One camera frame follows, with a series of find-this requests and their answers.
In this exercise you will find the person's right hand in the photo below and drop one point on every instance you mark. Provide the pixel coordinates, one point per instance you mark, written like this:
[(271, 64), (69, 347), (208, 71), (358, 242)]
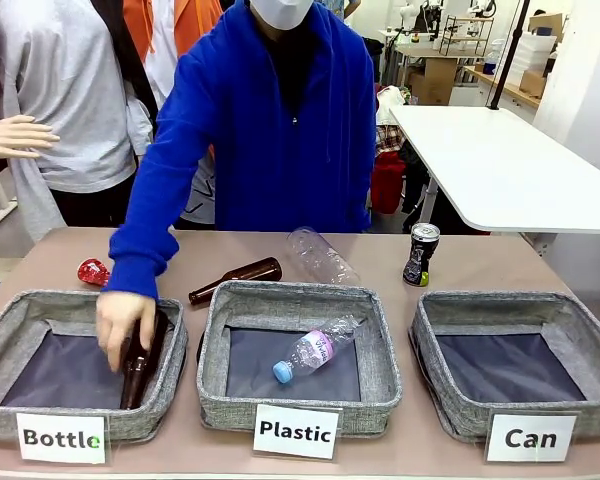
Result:
[(115, 325)]

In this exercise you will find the brown glass bottle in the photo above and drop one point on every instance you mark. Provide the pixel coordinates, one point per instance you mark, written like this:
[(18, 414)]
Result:
[(240, 280), (141, 357)]

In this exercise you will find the person's right forearm blue sleeve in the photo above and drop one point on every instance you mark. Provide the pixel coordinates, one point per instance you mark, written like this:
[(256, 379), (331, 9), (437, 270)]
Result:
[(145, 220)]

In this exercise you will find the crushed red can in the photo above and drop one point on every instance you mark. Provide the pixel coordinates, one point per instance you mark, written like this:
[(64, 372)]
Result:
[(93, 272)]

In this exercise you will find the grey fabric basket bottle label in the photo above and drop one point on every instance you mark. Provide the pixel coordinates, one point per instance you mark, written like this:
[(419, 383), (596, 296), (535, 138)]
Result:
[(10, 400)]

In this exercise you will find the grey fabric basket plastic label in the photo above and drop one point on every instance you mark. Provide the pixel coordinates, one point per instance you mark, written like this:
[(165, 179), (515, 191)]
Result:
[(300, 410)]

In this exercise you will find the black dented drink can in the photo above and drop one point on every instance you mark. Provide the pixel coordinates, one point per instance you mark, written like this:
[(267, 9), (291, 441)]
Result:
[(420, 257)]

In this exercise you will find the white Can label sign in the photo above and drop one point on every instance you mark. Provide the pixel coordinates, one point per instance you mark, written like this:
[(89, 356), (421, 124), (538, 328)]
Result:
[(531, 439)]

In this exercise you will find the white Bottle label sign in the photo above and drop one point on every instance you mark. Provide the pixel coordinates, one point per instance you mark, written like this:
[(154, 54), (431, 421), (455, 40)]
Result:
[(62, 437)]

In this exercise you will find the plastic bottle with blue cap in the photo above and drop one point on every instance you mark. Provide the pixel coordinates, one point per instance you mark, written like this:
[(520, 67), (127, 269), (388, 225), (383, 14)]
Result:
[(317, 350)]

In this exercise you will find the white Plastic label sign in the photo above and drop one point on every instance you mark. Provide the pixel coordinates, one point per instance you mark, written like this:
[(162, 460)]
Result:
[(296, 432)]

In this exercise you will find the mannequin hand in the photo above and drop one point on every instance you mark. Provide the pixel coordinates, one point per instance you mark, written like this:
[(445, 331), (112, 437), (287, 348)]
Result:
[(15, 137)]

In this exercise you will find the clear plastic bottle without cap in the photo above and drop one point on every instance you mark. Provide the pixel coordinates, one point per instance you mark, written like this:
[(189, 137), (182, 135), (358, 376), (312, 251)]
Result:
[(325, 257)]

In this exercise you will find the mannequin in grey shirt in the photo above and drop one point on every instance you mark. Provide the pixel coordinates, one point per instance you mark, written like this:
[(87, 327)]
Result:
[(70, 100)]

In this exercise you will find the person in blue hoodie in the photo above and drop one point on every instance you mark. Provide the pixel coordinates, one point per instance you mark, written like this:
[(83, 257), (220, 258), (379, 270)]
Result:
[(280, 125)]

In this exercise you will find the orange and white garment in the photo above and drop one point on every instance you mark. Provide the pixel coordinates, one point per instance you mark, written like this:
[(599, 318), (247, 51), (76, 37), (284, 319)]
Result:
[(180, 30)]

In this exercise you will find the red bag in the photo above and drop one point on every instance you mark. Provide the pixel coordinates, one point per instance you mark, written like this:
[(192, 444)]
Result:
[(387, 182)]

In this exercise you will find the white face mask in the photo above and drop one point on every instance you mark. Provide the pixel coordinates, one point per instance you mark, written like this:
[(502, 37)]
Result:
[(282, 12)]

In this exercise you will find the cardboard box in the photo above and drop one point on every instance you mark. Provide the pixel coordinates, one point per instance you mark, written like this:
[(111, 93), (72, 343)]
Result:
[(435, 80)]

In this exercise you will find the white side table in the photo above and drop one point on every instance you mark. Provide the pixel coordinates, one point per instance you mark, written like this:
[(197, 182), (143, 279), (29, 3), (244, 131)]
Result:
[(505, 165)]

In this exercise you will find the black metal shelf rack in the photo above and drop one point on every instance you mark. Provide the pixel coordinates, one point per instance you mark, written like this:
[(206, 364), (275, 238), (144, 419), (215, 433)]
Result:
[(462, 32)]

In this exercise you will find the wooden workbench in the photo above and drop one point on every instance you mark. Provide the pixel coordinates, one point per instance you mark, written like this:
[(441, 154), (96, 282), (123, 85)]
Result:
[(505, 87)]

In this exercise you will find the black pole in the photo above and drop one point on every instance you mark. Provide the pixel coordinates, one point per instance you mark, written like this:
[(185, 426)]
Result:
[(510, 50)]

